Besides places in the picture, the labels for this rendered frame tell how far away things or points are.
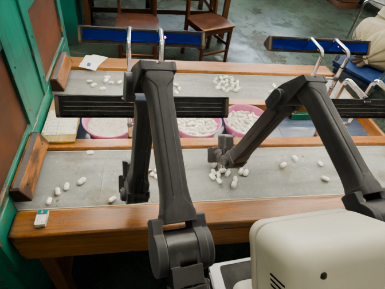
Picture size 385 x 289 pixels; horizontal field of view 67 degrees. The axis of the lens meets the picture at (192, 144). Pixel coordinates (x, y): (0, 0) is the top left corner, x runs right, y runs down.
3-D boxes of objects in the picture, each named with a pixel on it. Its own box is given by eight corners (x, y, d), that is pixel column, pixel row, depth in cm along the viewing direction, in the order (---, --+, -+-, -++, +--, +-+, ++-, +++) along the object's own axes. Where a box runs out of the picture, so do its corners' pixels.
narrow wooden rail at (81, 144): (382, 156, 166) (394, 142, 158) (42, 164, 134) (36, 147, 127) (377, 149, 170) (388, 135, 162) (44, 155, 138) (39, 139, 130)
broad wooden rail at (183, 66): (323, 96, 218) (335, 74, 205) (69, 92, 187) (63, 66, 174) (317, 86, 227) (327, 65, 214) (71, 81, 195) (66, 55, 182)
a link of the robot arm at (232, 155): (283, 98, 79) (313, 99, 84) (275, 83, 82) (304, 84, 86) (221, 171, 113) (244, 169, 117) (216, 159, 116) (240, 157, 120)
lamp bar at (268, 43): (368, 56, 168) (375, 44, 163) (267, 51, 157) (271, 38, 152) (361, 49, 173) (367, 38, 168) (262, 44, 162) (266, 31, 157)
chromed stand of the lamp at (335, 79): (319, 119, 180) (356, 53, 149) (290, 119, 177) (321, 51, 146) (307, 101, 194) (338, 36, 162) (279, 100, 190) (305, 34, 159)
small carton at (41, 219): (46, 227, 102) (44, 224, 100) (35, 227, 101) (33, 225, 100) (49, 212, 106) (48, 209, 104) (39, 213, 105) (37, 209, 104)
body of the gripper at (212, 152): (207, 147, 129) (211, 149, 122) (228, 147, 131) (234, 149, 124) (207, 161, 130) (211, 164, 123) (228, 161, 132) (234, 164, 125)
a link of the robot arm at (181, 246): (175, 300, 46) (205, 292, 48) (168, 234, 47) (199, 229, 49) (160, 284, 55) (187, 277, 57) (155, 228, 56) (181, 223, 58)
